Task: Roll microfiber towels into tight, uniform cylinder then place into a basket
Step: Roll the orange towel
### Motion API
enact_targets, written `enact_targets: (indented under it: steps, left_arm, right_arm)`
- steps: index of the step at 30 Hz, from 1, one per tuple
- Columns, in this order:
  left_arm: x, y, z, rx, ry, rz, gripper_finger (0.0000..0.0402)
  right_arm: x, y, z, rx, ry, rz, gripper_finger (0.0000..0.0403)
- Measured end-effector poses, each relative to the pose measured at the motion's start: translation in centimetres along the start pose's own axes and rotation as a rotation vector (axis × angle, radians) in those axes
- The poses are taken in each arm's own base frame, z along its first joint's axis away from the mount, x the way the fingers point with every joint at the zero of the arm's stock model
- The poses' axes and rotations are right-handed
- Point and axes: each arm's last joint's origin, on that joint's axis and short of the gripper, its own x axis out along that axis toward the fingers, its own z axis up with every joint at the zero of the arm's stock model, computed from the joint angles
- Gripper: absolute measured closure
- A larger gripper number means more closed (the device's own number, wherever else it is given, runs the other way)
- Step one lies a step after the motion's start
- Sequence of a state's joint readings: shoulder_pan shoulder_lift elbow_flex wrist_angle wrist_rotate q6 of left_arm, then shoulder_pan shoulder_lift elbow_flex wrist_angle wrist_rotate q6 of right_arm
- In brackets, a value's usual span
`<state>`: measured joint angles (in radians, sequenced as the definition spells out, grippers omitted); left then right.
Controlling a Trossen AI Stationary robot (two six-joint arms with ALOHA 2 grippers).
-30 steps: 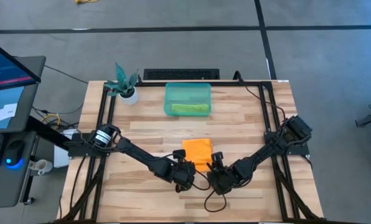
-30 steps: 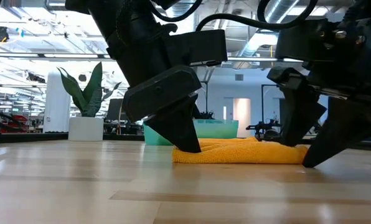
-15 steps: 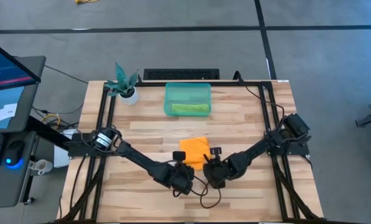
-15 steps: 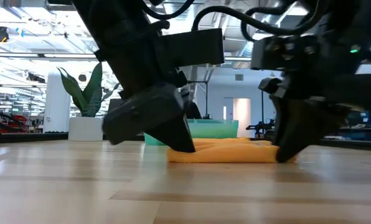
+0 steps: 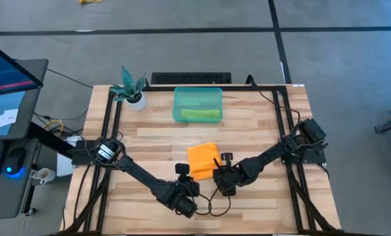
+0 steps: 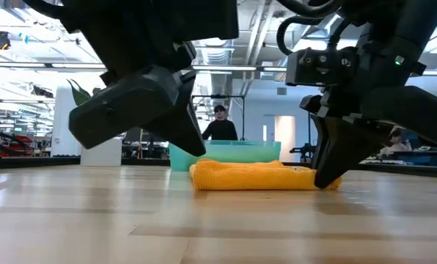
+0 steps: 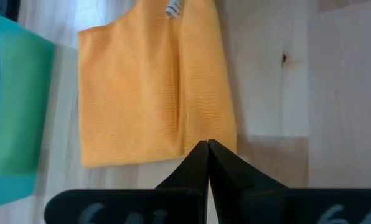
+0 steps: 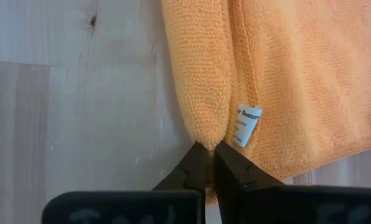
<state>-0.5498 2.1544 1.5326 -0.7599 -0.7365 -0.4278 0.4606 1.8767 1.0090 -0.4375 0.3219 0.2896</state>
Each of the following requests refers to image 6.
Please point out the person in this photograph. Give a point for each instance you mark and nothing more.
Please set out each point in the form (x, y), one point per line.
(220, 130)
(396, 144)

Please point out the black ceiling device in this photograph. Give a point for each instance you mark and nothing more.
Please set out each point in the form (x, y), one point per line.
(0, 39)

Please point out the silver ventilation duct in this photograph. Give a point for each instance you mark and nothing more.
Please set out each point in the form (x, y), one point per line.
(218, 55)

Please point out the black aluminium table frame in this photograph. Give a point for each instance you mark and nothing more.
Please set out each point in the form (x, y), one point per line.
(39, 161)

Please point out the teal plastic basket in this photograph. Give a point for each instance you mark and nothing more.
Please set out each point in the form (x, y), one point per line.
(240, 152)

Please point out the orange microfiber towel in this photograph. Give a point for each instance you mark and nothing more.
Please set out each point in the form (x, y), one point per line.
(255, 176)

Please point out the long ceiling light strip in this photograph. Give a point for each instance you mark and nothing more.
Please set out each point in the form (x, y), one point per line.
(222, 68)

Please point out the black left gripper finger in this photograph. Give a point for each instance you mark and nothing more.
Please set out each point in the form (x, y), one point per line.
(182, 132)

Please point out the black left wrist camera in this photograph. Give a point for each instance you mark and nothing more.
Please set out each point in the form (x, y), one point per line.
(211, 18)

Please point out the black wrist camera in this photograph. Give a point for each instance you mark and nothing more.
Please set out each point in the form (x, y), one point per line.
(211, 18)
(321, 67)

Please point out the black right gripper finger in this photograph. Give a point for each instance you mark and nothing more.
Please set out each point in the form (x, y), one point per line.
(343, 146)

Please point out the snake plant in white pot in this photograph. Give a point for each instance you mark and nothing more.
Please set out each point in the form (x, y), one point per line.
(101, 154)

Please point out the black computer monitor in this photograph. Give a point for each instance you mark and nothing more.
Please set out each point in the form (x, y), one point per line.
(132, 136)

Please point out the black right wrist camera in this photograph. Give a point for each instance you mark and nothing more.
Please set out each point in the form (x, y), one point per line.
(321, 67)

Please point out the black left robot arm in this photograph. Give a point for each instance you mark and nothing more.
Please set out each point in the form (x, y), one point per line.
(94, 11)

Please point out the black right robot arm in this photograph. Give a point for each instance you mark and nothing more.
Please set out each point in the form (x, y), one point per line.
(405, 18)

